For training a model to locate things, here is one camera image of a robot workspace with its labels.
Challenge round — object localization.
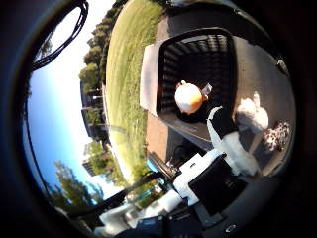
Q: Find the white plush toy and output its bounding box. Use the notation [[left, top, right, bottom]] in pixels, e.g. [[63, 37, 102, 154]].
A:
[[233, 91, 270, 135]]

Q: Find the spotted grey plush toy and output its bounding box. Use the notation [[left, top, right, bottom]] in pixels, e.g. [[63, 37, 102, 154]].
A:
[[262, 120, 292, 153]]

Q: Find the black woven plastic basket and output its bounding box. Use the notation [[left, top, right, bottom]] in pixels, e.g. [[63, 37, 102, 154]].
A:
[[156, 27, 240, 124]]

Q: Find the dark glass building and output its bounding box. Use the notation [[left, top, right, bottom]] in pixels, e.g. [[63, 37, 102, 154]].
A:
[[79, 80, 111, 144]]

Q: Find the black strap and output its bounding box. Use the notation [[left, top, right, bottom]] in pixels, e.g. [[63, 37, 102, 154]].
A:
[[67, 170, 164, 220]]

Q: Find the black cable loop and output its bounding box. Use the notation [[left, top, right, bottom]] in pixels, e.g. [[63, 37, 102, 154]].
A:
[[31, 0, 90, 72]]

